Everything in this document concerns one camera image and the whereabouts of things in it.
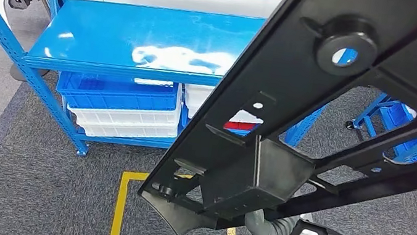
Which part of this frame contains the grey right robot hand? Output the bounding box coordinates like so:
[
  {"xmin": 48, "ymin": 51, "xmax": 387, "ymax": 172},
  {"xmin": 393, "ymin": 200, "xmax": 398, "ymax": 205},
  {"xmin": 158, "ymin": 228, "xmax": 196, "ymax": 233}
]
[{"xmin": 242, "ymin": 207, "xmax": 279, "ymax": 235}]

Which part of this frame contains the black plastic panel part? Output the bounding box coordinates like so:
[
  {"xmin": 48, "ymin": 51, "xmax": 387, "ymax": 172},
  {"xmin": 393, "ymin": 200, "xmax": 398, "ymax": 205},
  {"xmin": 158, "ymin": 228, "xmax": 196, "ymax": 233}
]
[{"xmin": 133, "ymin": 0, "xmax": 417, "ymax": 235}]

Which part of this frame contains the small red item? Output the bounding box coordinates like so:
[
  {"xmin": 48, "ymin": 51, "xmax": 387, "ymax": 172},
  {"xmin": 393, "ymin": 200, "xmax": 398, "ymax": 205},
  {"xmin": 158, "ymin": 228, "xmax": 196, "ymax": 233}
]
[{"xmin": 223, "ymin": 119, "xmax": 258, "ymax": 134}]

